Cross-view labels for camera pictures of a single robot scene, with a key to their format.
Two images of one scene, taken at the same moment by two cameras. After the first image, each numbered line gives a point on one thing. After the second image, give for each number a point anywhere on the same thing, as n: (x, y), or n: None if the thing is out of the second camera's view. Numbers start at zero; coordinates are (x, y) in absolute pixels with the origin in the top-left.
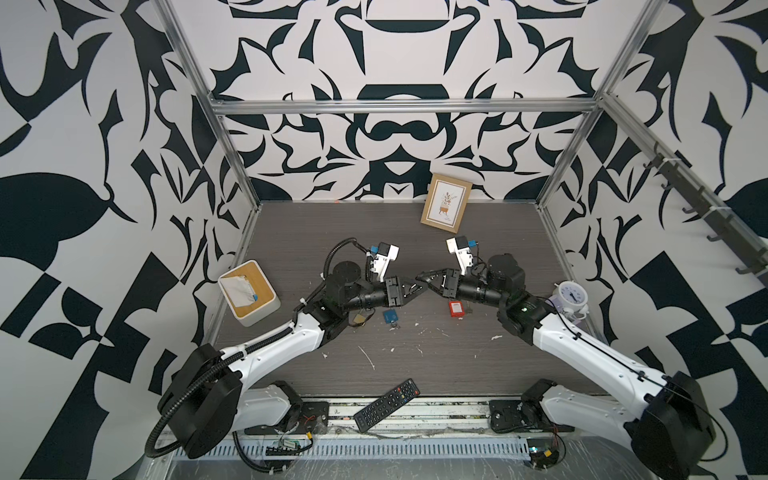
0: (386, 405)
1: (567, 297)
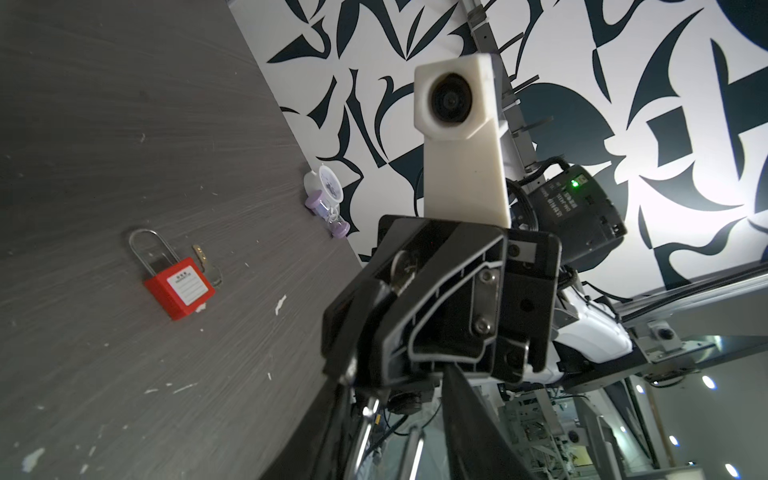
0: None
1: (324, 194)
